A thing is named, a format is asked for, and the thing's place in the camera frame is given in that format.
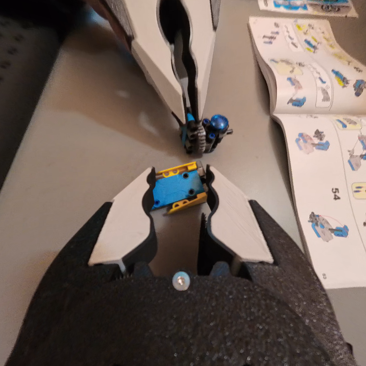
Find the open instruction booklet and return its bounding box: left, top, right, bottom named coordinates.
left=248, top=16, right=366, bottom=289

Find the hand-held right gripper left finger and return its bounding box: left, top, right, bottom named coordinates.
left=88, top=167, right=158, bottom=267

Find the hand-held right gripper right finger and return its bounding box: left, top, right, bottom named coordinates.
left=199, top=165, right=275, bottom=265

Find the blue sticker sheet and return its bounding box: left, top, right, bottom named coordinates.
left=258, top=0, right=358, bottom=18

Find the blue beam with black pins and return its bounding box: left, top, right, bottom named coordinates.
left=180, top=112, right=198, bottom=150

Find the blue yellow brick assembly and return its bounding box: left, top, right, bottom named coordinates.
left=150, top=161, right=209, bottom=215

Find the black grey gear assembly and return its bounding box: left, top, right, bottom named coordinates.
left=192, top=115, right=234, bottom=155

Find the grey desk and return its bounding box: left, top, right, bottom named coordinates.
left=0, top=0, right=366, bottom=366

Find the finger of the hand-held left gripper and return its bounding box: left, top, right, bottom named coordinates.
left=175, top=0, right=217, bottom=122
left=123, top=0, right=192, bottom=123

